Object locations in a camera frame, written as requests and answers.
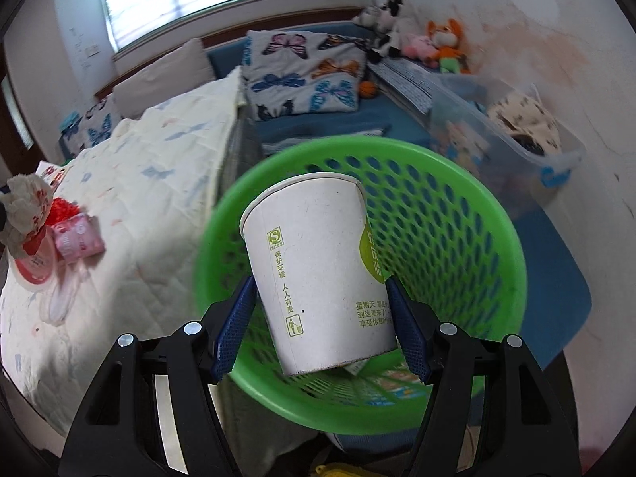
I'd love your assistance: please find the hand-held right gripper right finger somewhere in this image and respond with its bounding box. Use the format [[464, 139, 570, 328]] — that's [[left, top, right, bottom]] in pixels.
[[385, 275, 582, 477]]

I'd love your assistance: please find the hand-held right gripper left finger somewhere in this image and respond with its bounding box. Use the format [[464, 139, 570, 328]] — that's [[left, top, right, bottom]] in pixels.
[[58, 274, 259, 477]]

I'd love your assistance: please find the green plastic basket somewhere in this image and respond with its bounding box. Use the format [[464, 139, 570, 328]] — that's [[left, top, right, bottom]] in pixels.
[[193, 135, 528, 435]]

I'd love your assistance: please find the white paper cup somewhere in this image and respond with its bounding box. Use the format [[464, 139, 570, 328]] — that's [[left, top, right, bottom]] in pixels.
[[239, 171, 398, 377]]

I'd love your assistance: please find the pink snack packet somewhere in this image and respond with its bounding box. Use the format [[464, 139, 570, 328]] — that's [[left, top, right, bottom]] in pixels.
[[54, 213, 105, 262]]

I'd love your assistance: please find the red white printed lid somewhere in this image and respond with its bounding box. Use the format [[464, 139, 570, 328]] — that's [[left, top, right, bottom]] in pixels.
[[12, 236, 56, 290]]

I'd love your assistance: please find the white tissue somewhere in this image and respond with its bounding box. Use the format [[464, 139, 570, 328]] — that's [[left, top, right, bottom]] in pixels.
[[0, 174, 53, 249]]

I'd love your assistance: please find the yellow plastic toy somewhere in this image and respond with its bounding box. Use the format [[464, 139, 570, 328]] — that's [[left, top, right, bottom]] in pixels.
[[312, 462, 371, 477]]

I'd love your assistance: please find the white quilted blanket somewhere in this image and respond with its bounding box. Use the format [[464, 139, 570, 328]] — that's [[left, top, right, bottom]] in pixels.
[[0, 67, 249, 438]]

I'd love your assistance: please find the clear plastic lid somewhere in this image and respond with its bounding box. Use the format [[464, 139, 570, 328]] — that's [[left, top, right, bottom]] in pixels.
[[44, 263, 87, 326]]

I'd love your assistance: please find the red mesh liner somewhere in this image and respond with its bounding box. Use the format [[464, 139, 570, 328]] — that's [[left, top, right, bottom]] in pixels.
[[47, 198, 79, 229]]

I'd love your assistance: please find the clear plastic storage box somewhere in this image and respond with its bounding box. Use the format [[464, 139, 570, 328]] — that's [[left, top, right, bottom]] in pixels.
[[427, 74, 587, 209]]

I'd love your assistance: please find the cream patterned cloth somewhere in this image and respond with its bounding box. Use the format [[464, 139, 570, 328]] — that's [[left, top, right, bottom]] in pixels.
[[487, 92, 562, 155]]

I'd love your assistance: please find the blue butterfly print pillow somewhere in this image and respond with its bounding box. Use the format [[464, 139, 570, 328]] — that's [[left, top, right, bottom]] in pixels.
[[82, 97, 125, 147]]

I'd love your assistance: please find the small butterfly print pillow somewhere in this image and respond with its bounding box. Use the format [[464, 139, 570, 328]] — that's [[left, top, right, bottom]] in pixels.
[[248, 57, 368, 122]]

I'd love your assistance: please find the blue white patterned mat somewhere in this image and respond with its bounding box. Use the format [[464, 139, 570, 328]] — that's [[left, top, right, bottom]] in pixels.
[[370, 57, 438, 115]]

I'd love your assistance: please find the teal box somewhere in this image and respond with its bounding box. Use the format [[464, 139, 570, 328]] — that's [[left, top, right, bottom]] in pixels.
[[60, 112, 83, 145]]

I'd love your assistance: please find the beige cushion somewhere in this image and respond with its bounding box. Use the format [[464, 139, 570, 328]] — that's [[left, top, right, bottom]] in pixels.
[[112, 37, 217, 120]]

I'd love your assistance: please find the pink plush toy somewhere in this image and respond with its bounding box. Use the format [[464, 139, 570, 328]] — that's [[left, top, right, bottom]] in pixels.
[[401, 35, 440, 63]]

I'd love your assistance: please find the large butterfly print pillow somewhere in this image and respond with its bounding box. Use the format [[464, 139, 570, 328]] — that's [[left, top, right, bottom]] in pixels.
[[242, 30, 368, 93]]

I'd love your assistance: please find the orange fox plush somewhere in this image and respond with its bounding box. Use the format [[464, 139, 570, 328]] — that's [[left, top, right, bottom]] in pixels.
[[426, 19, 470, 74]]

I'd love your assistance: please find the black white cow plush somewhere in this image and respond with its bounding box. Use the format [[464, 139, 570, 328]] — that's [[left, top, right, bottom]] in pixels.
[[370, 0, 418, 58]]

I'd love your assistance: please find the grey plush toy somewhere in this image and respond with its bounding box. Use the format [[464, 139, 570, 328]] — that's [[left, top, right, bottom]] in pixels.
[[353, 6, 383, 28]]

